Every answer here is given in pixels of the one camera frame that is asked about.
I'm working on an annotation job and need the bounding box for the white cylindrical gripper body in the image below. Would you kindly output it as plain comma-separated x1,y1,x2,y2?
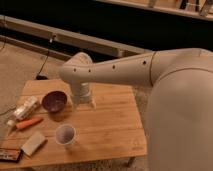
70,83,92,104

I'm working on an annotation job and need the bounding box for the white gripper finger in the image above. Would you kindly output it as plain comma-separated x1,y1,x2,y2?
90,99,96,109
71,102,78,110

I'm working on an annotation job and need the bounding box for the purple ceramic bowl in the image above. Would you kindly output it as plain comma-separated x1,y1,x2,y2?
42,91,67,113

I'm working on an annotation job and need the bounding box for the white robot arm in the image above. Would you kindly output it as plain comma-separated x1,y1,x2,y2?
60,48,213,171

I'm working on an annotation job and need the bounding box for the wooden table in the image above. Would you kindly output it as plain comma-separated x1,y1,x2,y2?
0,84,147,170

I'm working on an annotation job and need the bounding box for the white plastic bottle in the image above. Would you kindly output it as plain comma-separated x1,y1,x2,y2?
6,96,40,127

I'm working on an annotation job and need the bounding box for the orange carrot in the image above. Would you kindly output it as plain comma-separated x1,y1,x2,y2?
16,117,43,130

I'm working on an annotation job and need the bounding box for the beige sponge block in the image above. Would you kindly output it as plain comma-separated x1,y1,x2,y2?
21,132,46,156

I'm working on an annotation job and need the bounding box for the dark chocolate bar wrapper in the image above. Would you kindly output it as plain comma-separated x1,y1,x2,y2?
0,148,23,163

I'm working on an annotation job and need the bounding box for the black cable on floor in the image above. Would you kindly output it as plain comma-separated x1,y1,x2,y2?
35,33,57,81

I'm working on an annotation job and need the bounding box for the long metal rail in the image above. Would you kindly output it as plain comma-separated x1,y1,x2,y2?
0,15,148,57

